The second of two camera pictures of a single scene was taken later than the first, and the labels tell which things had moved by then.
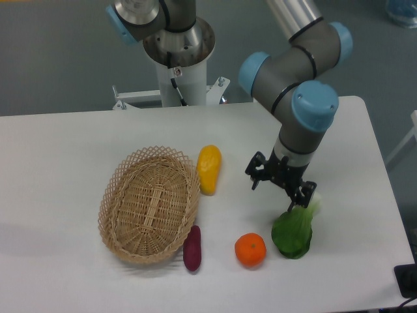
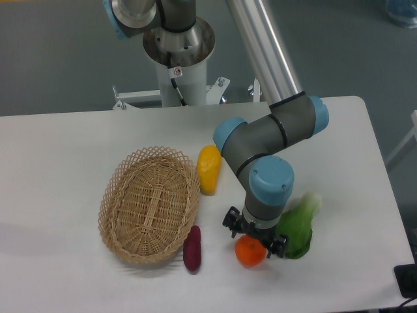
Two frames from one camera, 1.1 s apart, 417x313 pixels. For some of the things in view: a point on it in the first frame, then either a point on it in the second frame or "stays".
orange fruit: (251, 249) stays
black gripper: (288, 177) → (266, 235)
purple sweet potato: (192, 249) stays
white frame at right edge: (414, 117) stays
